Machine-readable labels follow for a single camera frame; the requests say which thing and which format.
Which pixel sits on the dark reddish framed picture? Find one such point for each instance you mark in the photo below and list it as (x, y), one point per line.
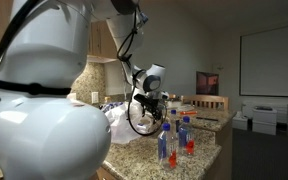
(207, 83)

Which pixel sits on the wrist-mounted camera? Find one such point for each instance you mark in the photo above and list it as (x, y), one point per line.
(163, 95)

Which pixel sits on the black pen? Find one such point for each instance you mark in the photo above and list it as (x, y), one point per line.
(206, 118)

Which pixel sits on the wooden chair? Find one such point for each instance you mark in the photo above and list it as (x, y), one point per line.
(205, 98)

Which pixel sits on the shrink-wrapped water bottle pack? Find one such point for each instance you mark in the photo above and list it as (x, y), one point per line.
(112, 106)

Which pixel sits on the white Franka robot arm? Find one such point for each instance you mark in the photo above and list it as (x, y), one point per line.
(44, 133)

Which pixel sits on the small white box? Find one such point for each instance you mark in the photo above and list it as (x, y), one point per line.
(240, 121)

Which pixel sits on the white storage unit black top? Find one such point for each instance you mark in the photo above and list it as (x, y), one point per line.
(264, 121)

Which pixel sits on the small yellow bottle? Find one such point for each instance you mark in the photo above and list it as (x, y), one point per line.
(107, 99)

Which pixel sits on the white projection screen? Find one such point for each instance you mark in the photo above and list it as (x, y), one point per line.
(274, 60)

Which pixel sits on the translucent white plastic bag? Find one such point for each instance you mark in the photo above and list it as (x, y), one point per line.
(120, 126)

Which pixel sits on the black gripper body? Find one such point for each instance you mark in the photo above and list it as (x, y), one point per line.
(152, 106)

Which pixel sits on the orange marker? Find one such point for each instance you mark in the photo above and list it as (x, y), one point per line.
(188, 112)

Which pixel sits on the white wall outlet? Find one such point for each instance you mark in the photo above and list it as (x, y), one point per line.
(94, 97)
(72, 96)

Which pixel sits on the wooden base cabinet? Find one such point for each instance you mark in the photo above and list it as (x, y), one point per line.
(101, 176)

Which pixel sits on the clear glass plate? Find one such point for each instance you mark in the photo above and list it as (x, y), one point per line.
(185, 107)

